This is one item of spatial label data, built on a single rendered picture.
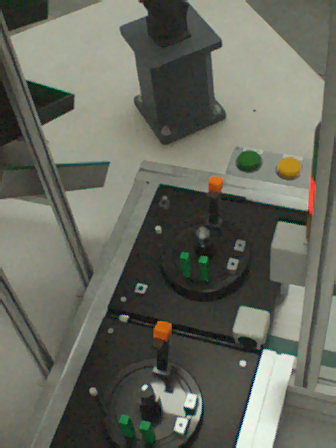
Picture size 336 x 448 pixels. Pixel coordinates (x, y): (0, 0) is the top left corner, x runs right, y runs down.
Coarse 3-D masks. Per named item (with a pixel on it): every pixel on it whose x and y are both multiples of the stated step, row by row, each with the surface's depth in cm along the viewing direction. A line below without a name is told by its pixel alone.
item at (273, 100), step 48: (192, 0) 165; (240, 0) 163; (48, 48) 160; (96, 48) 158; (240, 48) 152; (288, 48) 151; (96, 96) 148; (240, 96) 143; (288, 96) 142; (96, 144) 140; (144, 144) 138; (192, 144) 137; (240, 144) 135; (288, 144) 134
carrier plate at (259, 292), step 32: (160, 192) 116; (160, 224) 112; (256, 224) 110; (256, 256) 107; (128, 288) 106; (160, 288) 105; (256, 288) 103; (160, 320) 102; (192, 320) 101; (224, 320) 101
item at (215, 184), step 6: (210, 180) 103; (216, 180) 103; (222, 180) 103; (210, 186) 103; (216, 186) 103; (222, 186) 104; (210, 192) 103; (216, 192) 103; (210, 198) 102; (216, 198) 104; (210, 204) 105; (216, 204) 105; (210, 210) 106; (216, 210) 106; (210, 216) 107; (216, 216) 106; (210, 222) 107; (216, 222) 107
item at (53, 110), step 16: (0, 80) 102; (0, 96) 83; (32, 96) 101; (48, 96) 100; (64, 96) 98; (0, 112) 84; (48, 112) 93; (64, 112) 97; (0, 128) 85; (16, 128) 88; (0, 144) 86
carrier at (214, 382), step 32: (96, 352) 100; (128, 352) 99; (192, 352) 98; (224, 352) 98; (96, 384) 97; (128, 384) 94; (160, 384) 94; (192, 384) 93; (224, 384) 95; (64, 416) 94; (96, 416) 94; (128, 416) 86; (160, 416) 91; (192, 416) 90; (224, 416) 92
